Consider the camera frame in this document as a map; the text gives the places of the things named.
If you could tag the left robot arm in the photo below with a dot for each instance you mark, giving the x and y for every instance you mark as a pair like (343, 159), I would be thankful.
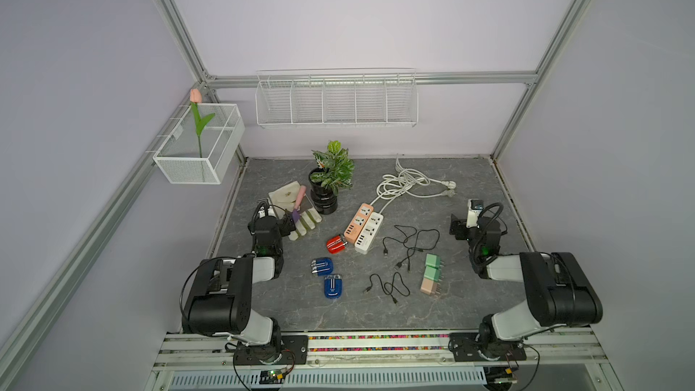
(217, 295)

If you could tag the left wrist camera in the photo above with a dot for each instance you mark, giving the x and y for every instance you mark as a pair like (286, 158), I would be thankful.
(264, 209)

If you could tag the potted green plant black vase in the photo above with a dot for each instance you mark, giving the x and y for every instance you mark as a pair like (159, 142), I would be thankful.
(333, 173)

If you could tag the white vented cable duct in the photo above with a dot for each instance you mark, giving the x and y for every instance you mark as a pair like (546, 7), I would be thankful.
(311, 378)

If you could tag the white wire wall shelf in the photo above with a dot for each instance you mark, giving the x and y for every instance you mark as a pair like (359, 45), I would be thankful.
(337, 97)

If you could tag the blue electric shaver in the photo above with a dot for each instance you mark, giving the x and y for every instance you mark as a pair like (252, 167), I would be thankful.
(333, 286)
(322, 266)

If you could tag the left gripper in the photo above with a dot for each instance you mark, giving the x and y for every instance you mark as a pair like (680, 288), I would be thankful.
(283, 225)

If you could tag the white power strip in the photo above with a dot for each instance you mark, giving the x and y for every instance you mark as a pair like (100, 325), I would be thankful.
(368, 233)

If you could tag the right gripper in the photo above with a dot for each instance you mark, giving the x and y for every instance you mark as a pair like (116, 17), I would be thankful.
(461, 229)

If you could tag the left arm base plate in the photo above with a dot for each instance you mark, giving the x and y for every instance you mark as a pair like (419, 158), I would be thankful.
(289, 350)

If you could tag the pink charger adapter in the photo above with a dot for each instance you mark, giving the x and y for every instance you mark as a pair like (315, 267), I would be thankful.
(430, 287)

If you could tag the red electric shaver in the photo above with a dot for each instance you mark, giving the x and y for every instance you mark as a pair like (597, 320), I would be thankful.
(336, 244)

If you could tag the blue electric shaver upper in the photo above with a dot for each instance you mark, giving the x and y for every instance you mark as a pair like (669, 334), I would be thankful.
(322, 266)

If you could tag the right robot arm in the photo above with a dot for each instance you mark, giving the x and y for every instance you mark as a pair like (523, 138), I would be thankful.
(557, 292)

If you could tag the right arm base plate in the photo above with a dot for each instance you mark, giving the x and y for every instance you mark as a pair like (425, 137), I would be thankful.
(469, 347)

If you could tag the green charger adapter middle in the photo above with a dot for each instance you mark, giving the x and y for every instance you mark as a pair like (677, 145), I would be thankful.
(433, 274)

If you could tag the artificial pink tulip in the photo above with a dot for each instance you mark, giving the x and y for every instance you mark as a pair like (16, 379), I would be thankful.
(195, 99)

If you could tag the green charger adapter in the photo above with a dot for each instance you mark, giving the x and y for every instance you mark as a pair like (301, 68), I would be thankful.
(433, 261)
(433, 274)

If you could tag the blue electric shaver lower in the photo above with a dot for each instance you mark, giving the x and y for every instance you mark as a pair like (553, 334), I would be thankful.
(333, 286)

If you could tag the green charger adapter top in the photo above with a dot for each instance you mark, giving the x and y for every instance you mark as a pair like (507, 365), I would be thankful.
(433, 261)

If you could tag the white mesh wall basket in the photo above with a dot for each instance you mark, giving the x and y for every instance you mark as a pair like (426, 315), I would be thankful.
(202, 144)

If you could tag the orange power strip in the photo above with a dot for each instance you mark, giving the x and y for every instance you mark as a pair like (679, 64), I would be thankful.
(357, 223)

